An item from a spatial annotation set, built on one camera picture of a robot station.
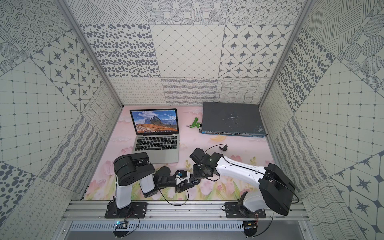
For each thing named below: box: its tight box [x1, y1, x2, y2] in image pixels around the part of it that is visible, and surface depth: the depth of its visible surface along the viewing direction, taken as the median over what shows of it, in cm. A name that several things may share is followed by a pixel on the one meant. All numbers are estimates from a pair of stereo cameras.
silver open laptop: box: [129, 108, 180, 164], surface depth 100 cm
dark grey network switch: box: [198, 102, 268, 138], surface depth 108 cm
